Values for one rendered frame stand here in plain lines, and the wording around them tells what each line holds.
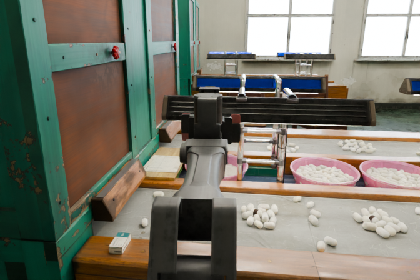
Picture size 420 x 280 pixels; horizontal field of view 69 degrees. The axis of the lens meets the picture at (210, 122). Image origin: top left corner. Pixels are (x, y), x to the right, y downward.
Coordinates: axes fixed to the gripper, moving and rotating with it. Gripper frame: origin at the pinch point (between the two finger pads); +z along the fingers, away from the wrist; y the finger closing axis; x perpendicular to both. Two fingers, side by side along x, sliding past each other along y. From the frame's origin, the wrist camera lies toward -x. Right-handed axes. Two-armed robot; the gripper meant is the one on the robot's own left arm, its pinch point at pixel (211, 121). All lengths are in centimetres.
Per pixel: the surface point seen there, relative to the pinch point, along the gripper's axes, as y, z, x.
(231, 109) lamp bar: -5.4, 12.1, -0.6
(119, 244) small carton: 22.4, -12.2, 28.9
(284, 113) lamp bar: -20.6, 10.5, 0.0
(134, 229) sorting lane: 22.9, 0.9, 33.2
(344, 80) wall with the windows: -231, 515, 47
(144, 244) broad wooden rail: 17.2, -9.3, 30.9
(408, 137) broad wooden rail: -104, 87, 30
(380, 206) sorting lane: -56, 17, 33
